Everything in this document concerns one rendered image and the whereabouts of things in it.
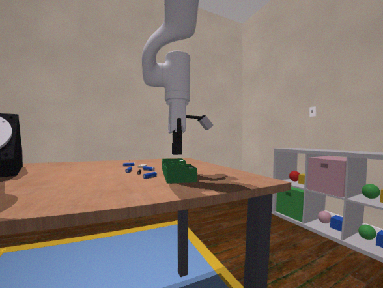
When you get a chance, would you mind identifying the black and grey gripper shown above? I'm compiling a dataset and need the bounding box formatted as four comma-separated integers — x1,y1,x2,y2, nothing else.
166,100,189,155

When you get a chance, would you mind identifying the green three-compartment bin rack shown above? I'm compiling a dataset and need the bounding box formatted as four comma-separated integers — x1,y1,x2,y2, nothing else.
162,158,197,184

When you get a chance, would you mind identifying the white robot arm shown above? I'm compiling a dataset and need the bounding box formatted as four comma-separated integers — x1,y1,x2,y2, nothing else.
0,0,213,148

